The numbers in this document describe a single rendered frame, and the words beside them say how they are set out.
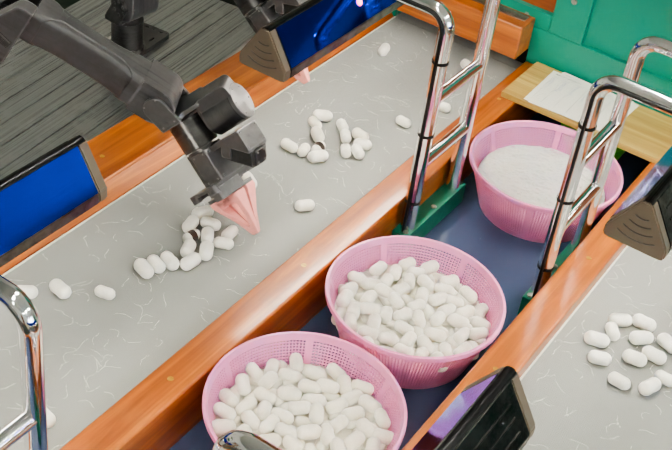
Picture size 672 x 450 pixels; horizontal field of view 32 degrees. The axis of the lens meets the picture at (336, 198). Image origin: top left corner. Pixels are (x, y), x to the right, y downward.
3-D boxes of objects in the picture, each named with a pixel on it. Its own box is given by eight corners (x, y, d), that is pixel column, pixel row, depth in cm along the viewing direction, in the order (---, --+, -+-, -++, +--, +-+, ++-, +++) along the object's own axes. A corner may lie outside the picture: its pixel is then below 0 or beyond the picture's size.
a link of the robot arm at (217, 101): (259, 96, 180) (208, 38, 174) (250, 127, 173) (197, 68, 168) (201, 131, 184) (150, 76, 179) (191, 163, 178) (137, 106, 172)
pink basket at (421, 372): (298, 379, 170) (305, 332, 164) (339, 265, 191) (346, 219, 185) (481, 425, 167) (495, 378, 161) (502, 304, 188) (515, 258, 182)
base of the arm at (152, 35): (172, 2, 237) (143, -9, 239) (110, 41, 222) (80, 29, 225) (170, 37, 242) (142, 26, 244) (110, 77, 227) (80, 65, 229)
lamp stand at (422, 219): (309, 207, 202) (340, -31, 175) (372, 157, 216) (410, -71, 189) (403, 256, 194) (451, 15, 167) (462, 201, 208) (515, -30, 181)
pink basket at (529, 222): (479, 256, 197) (491, 211, 191) (445, 161, 217) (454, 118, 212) (630, 255, 202) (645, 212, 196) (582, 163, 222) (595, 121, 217)
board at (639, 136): (500, 96, 220) (501, 90, 220) (535, 66, 231) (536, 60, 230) (665, 168, 208) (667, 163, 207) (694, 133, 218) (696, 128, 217)
